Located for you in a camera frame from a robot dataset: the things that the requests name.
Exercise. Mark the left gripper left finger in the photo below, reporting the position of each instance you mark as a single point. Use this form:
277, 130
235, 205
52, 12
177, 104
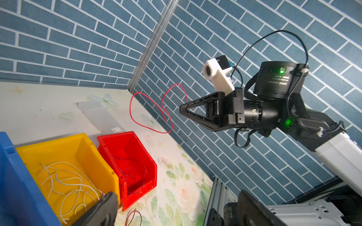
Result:
103, 213

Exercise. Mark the aluminium mounting rail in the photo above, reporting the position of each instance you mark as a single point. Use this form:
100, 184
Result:
333, 204

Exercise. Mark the yellow plastic bin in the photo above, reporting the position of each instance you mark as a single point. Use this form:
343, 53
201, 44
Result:
71, 174

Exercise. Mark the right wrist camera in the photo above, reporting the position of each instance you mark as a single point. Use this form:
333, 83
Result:
216, 70

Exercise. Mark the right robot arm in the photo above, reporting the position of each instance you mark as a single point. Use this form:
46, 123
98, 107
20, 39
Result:
271, 100

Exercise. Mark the blue plastic bin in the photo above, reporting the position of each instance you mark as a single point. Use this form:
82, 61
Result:
22, 203

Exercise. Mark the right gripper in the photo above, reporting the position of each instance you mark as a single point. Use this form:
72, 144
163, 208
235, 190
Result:
232, 115

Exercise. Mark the red plastic bin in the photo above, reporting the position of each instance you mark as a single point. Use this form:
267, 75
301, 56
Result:
134, 166

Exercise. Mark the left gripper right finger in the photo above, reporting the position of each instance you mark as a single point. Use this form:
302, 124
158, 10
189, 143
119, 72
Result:
252, 213

